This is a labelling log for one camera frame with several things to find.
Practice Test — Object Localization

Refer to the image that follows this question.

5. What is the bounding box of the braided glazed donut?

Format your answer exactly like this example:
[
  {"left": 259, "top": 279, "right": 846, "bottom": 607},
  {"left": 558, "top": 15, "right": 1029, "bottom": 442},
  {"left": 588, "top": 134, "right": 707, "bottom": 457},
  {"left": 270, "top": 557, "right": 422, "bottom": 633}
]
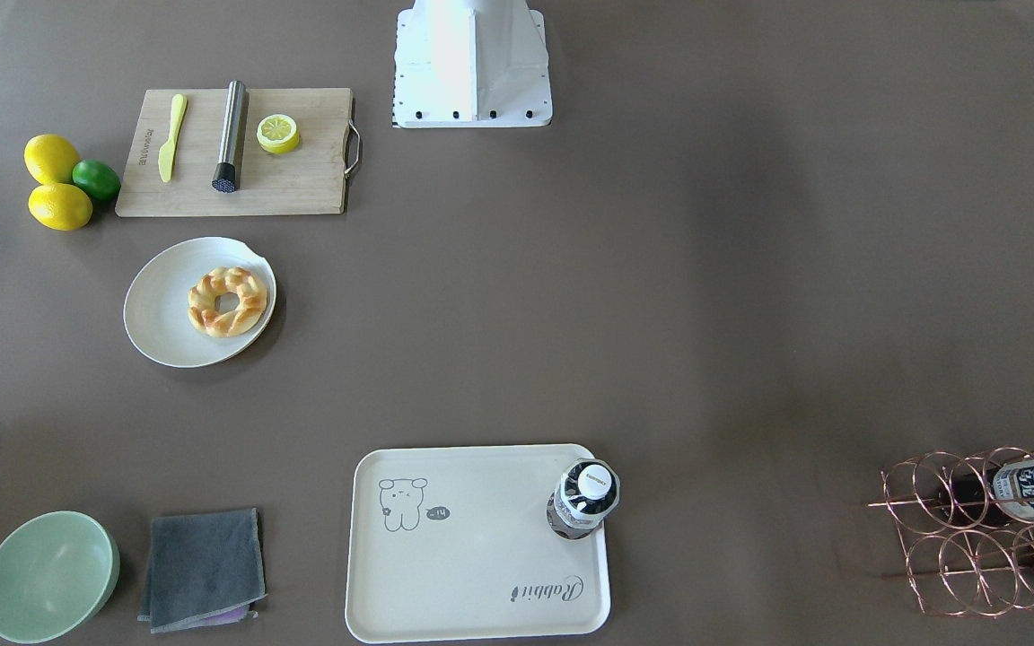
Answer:
[{"left": 188, "top": 266, "right": 269, "bottom": 338}]

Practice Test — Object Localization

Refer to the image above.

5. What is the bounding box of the white round plate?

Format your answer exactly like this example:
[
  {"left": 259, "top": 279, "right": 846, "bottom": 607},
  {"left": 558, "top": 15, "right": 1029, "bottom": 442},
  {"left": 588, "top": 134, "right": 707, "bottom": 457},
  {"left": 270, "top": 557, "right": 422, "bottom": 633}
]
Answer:
[{"left": 123, "top": 237, "right": 276, "bottom": 369}]

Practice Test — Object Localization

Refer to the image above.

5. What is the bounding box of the dark drink bottle on tray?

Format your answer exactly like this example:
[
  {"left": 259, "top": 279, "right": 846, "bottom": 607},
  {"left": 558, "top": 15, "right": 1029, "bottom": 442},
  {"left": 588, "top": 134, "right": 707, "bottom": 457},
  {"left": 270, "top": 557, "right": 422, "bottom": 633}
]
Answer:
[{"left": 546, "top": 458, "right": 621, "bottom": 540}]

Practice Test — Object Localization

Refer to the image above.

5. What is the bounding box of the cream rabbit tray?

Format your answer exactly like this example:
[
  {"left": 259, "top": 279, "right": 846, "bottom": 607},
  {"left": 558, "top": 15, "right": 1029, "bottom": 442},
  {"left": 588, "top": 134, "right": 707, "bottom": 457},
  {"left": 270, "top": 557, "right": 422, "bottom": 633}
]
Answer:
[{"left": 345, "top": 444, "right": 611, "bottom": 643}]

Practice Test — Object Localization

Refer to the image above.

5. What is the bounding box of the bamboo cutting board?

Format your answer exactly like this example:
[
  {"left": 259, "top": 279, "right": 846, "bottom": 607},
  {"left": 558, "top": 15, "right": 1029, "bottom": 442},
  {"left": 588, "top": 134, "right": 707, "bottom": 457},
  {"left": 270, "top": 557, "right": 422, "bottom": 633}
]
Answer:
[{"left": 115, "top": 87, "right": 361, "bottom": 218}]

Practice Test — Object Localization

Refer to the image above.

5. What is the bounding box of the half lemon slice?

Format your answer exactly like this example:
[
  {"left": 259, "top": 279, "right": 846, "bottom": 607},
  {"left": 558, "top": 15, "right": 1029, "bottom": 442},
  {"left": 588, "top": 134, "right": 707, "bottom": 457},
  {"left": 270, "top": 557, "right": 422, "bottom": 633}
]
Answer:
[{"left": 256, "top": 114, "right": 301, "bottom": 154}]

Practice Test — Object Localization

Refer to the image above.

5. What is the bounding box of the steel cylindrical grinder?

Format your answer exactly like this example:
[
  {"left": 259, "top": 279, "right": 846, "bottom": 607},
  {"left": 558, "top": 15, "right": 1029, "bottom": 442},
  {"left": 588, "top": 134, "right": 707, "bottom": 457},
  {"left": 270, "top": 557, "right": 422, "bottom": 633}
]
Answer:
[{"left": 212, "top": 79, "right": 248, "bottom": 195}]

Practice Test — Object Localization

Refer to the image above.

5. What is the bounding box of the grey folded cloth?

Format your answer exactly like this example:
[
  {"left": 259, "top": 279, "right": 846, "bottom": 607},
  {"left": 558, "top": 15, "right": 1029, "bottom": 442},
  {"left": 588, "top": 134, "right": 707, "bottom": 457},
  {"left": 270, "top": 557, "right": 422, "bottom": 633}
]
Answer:
[{"left": 138, "top": 507, "right": 267, "bottom": 633}]

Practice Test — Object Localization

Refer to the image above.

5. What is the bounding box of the yellow plastic knife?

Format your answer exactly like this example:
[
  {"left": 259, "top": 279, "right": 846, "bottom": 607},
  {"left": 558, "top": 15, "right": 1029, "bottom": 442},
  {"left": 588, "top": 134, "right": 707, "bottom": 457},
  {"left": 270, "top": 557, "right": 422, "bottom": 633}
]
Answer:
[{"left": 157, "top": 93, "right": 188, "bottom": 183}]

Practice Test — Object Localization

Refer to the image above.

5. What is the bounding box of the green lime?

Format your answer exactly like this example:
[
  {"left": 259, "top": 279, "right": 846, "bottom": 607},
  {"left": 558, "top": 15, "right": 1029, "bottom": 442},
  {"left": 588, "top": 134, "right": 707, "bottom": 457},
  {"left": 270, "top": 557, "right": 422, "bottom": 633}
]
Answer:
[{"left": 71, "top": 159, "right": 120, "bottom": 202}]

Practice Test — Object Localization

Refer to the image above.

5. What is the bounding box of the yellow lemon lower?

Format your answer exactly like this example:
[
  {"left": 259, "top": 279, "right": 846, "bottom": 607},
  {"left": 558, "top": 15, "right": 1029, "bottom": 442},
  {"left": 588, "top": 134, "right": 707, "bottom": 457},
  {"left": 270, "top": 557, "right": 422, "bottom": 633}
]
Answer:
[{"left": 28, "top": 183, "right": 93, "bottom": 230}]

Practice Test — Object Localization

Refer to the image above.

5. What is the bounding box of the yellow lemon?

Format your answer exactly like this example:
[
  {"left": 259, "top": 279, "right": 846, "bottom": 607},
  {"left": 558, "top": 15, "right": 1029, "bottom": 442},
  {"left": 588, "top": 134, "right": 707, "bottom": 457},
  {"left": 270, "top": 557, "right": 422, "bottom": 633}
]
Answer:
[
  {"left": 23, "top": 134, "right": 81, "bottom": 185},
  {"left": 28, "top": 183, "right": 93, "bottom": 230}
]

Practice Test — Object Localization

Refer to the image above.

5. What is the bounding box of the yellow lemon upper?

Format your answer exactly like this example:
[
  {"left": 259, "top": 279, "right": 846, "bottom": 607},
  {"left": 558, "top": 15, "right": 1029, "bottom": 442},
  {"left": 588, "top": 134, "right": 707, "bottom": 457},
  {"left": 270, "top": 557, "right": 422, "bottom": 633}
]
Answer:
[{"left": 23, "top": 134, "right": 81, "bottom": 185}]

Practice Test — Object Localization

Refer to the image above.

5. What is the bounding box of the green bowl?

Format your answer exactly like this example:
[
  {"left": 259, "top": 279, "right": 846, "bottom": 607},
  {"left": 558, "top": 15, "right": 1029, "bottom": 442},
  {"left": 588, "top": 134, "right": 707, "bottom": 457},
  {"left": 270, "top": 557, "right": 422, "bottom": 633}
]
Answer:
[{"left": 0, "top": 511, "right": 120, "bottom": 643}]

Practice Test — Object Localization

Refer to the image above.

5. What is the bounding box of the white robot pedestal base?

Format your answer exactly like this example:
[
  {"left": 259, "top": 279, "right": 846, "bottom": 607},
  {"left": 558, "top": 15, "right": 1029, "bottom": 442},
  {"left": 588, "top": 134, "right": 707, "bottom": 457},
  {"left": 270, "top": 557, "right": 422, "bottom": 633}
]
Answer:
[{"left": 391, "top": 1, "right": 554, "bottom": 128}]

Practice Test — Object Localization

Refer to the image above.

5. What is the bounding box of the copper wire bottle rack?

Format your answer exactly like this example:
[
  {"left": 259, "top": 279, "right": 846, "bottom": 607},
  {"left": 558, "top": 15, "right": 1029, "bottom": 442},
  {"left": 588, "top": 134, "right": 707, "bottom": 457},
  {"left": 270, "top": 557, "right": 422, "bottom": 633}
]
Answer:
[{"left": 877, "top": 447, "right": 1034, "bottom": 617}]

